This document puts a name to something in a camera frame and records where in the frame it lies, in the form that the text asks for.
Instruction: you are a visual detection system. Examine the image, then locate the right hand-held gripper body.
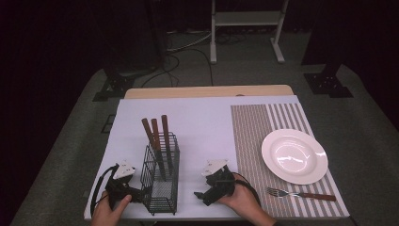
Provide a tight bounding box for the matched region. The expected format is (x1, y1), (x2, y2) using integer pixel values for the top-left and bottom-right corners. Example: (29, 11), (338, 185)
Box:
(200, 158), (237, 202)

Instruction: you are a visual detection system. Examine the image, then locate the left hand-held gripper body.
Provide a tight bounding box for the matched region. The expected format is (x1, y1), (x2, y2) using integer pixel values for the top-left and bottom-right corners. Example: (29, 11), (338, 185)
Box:
(104, 159), (136, 211)

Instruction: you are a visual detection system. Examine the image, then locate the black wire cutlery basket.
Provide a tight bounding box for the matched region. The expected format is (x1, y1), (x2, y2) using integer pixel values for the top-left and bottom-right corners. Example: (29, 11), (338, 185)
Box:
(139, 132), (181, 217)

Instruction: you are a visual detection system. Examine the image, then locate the person's left hand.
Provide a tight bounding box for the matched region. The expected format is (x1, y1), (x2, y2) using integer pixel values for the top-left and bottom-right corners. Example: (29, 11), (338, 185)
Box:
(90, 191), (133, 226)

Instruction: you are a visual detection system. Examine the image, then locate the person's right hand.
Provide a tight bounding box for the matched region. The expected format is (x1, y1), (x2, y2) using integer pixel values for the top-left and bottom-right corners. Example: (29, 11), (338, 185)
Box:
(217, 173), (278, 226)

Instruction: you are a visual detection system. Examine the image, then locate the striped grey placemat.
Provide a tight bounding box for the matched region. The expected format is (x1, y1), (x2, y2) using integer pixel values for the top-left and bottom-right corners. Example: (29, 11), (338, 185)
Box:
(230, 102), (351, 219)

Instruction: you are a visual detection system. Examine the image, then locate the white table cover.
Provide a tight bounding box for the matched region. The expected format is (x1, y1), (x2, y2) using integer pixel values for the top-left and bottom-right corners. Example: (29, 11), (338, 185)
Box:
(83, 95), (351, 221)

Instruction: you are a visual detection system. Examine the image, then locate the floor socket box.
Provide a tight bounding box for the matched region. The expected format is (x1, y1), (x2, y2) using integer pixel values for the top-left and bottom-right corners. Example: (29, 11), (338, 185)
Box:
(100, 114), (117, 135)

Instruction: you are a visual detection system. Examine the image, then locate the white round plate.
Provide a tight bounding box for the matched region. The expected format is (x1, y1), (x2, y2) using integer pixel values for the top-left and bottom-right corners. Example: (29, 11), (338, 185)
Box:
(261, 128), (329, 186)

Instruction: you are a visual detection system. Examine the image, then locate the black stand base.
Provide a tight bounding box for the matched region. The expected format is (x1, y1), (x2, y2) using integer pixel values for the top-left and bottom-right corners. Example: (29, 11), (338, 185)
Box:
(302, 63), (355, 99)
(91, 73), (136, 103)

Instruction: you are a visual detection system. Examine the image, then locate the white metal stand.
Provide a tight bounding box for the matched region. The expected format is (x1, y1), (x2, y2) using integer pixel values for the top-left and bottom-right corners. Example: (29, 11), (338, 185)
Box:
(209, 0), (290, 66)

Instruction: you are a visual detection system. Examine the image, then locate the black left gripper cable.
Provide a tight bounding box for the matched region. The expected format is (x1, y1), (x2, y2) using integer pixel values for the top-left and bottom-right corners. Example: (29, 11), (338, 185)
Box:
(89, 164), (120, 218)

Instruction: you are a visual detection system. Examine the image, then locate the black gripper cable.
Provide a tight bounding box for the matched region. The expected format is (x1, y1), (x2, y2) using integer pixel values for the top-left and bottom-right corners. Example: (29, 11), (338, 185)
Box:
(231, 171), (262, 207)
(89, 164), (120, 218)

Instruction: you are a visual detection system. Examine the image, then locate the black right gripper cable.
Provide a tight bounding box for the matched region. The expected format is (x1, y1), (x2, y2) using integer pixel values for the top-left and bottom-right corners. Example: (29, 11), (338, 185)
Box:
(231, 171), (262, 207)

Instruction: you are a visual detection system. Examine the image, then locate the wooden-handled utensil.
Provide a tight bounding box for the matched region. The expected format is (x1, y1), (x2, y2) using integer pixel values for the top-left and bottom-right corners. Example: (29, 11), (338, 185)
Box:
(141, 117), (167, 182)
(151, 118), (168, 180)

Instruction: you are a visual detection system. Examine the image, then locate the wooden-handled fork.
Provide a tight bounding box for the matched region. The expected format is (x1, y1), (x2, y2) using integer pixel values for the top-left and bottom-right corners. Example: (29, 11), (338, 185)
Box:
(265, 186), (338, 202)

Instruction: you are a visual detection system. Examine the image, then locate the black floor cable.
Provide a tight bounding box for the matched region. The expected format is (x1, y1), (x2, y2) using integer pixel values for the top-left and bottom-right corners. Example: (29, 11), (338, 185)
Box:
(140, 46), (215, 89)

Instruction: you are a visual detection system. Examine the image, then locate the white floor cable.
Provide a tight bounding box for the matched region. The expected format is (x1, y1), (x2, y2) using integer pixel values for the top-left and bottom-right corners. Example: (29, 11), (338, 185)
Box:
(166, 29), (215, 53)

